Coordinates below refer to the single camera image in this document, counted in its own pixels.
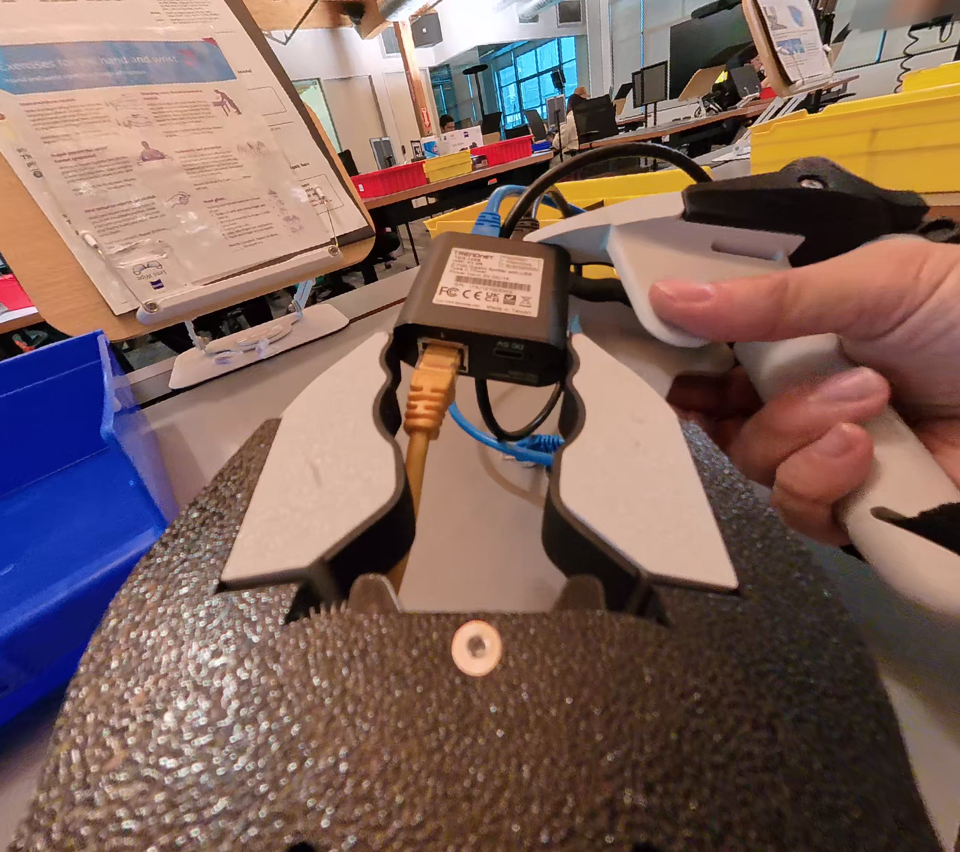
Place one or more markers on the wooden table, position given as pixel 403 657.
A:
pixel 487 173
pixel 675 125

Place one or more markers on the black office chair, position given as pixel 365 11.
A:
pixel 596 116

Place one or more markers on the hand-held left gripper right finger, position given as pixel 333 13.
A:
pixel 637 484

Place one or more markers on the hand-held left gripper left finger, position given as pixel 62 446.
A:
pixel 322 484

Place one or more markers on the yellow storage bin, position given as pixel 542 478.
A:
pixel 622 188
pixel 862 139
pixel 448 167

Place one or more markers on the brown document stand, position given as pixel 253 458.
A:
pixel 754 34

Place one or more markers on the black network adapter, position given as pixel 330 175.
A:
pixel 487 282

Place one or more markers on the white carton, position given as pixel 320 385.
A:
pixel 461 139

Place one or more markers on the instruction sheet on stand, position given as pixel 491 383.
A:
pixel 52 267

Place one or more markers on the blue storage bin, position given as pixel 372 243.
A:
pixel 67 492

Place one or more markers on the cardboard box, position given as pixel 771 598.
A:
pixel 705 83

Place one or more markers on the large black monitor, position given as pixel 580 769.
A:
pixel 705 49

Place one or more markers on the black speaker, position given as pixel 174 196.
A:
pixel 426 29

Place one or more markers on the person's right hand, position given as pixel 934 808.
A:
pixel 915 312

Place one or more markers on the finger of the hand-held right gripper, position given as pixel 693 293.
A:
pixel 577 233

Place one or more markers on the red storage bin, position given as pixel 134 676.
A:
pixel 502 152
pixel 390 180

